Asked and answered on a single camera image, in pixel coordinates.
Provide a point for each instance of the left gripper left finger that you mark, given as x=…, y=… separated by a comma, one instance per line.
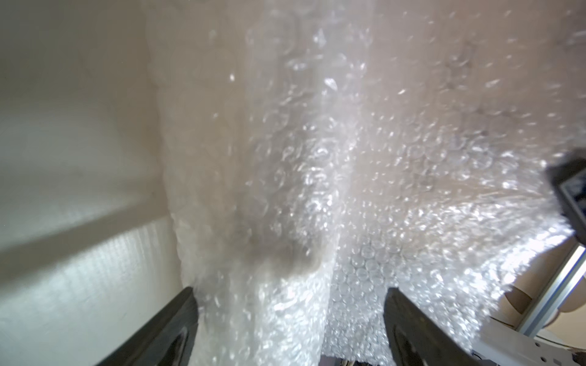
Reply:
x=167, y=339

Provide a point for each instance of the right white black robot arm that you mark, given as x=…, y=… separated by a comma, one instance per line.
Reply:
x=519, y=346

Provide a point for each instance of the bubble clear cylinder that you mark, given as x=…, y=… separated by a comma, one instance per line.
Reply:
x=318, y=153

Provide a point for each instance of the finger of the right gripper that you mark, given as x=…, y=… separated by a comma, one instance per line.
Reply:
x=567, y=179

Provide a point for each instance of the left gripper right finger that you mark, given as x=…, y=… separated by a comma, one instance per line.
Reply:
x=414, y=339

